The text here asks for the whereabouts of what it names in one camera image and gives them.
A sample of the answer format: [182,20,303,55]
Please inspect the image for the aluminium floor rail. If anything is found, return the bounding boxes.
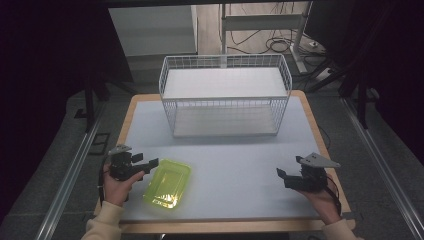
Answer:
[34,101,108,240]
[339,95,424,240]

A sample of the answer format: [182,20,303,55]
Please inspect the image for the green translucent plastic tray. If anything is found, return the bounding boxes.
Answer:
[142,158,193,210]

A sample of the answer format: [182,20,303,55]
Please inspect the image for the black floor cables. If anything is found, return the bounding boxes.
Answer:
[229,29,329,66]

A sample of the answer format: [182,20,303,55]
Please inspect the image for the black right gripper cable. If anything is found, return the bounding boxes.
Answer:
[325,174,343,216]

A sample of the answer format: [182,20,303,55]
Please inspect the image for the person's right hand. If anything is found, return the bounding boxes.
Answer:
[298,175,343,226]

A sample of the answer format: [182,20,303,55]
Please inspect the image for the white wire basket rack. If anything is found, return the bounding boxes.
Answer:
[158,53,294,139]

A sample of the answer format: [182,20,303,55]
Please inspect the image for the black floor plate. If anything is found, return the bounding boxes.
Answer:
[88,132,112,156]

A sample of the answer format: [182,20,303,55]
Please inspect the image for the white metal desk frame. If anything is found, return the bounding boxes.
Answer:
[219,1,315,75]

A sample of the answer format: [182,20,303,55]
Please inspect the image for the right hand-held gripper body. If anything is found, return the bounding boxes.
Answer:
[283,152,342,194]

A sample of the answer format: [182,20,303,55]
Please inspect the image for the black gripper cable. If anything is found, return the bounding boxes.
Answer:
[325,174,343,216]
[97,154,112,205]

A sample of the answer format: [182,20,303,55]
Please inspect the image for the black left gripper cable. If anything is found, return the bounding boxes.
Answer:
[97,154,112,205]

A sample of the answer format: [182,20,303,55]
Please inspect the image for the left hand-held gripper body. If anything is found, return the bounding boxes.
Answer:
[107,143,146,183]

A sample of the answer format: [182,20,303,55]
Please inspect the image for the white cabinet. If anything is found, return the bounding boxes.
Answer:
[107,4,200,58]

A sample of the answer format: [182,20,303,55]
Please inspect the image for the white power strip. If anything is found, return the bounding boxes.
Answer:
[307,39,327,52]

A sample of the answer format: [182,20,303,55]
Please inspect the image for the black metal stand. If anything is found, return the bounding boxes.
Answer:
[73,75,113,134]
[338,78,381,130]

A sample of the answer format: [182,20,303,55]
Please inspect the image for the person's left hand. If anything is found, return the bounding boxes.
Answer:
[102,162,146,208]

